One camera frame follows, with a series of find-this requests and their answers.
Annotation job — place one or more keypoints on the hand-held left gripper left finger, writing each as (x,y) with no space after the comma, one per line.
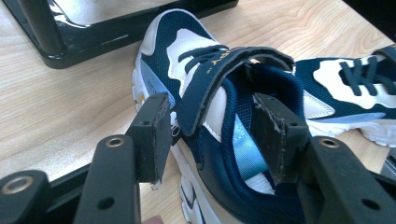
(115,174)

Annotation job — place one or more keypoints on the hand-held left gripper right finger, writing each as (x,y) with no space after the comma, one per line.
(336,177)

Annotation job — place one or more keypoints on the navy and white sneaker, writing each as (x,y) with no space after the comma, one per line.
(205,93)
(351,90)

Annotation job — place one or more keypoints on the red and black shoe rack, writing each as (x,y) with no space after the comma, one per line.
(93,37)

